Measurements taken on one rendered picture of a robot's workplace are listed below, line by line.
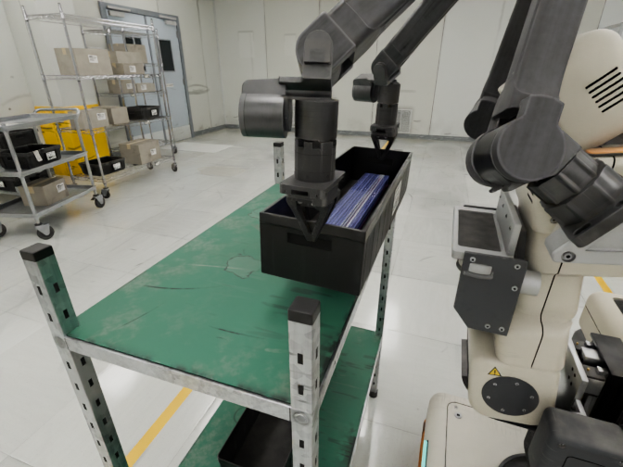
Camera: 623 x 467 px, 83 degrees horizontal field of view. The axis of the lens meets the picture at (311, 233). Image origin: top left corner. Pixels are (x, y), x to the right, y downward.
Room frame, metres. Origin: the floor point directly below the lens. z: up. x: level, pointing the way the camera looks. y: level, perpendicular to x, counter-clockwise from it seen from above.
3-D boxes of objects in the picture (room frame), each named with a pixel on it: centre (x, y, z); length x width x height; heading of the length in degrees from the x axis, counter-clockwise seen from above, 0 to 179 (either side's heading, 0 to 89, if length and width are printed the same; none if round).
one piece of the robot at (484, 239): (0.65, -0.37, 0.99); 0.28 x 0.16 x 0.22; 159
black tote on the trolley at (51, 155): (3.13, 2.48, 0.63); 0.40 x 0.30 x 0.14; 175
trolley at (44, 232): (3.16, 2.48, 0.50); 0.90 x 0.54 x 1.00; 175
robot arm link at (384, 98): (1.02, -0.20, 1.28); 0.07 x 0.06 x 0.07; 53
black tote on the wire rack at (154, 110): (4.83, 2.21, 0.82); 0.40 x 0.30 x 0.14; 167
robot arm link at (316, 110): (0.49, 0.00, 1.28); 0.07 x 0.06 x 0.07; 85
